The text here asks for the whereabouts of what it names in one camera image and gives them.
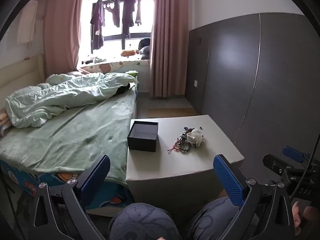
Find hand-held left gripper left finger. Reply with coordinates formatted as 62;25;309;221
29;154;112;240

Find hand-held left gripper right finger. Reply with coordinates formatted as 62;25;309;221
213;154;295;240

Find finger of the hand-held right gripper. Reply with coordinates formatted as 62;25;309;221
263;154;294;177
282;145;306;162

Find black box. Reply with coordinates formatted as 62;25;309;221
127;120;159;152

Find pile of bead bracelets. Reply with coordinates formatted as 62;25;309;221
167;126;205;155

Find person's right hand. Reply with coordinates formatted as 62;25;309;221
291;201;310;229

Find person's right leg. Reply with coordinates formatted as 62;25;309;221
187;196;242;240

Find person's leg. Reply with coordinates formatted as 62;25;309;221
187;196;242;240
109;202;183;240

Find green bed sheet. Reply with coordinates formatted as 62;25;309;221
0;90;137;186

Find white flower hair clip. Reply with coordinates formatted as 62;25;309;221
186;128;205;147

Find person's left leg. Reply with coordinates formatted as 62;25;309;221
109;202;183;240

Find cartoon print mattress side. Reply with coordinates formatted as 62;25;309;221
0;159;135;210

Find white side table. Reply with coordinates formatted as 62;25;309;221
125;114;245;208

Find light green duvet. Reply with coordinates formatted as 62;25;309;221
5;72;139;128

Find printed pillow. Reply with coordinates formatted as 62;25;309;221
0;109;12;137

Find printed window sill cushion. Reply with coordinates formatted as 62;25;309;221
79;59;152;75

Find small white cloth items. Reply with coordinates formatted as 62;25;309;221
82;57;108;64

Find cream headboard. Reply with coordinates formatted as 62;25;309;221
0;54;46;112

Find dark bundle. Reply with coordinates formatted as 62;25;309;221
137;37;152;61

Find pink curtain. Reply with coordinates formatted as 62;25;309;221
43;0;87;77
149;0;191;98

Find dark purple hanging shirt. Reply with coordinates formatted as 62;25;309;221
90;0;105;51

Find dark hanging garment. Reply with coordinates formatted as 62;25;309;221
105;0;121;28
135;0;142;26
121;0;137;39

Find black cable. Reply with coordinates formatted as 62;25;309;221
291;131;320;198

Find window with dark frame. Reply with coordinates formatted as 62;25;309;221
79;0;156;67

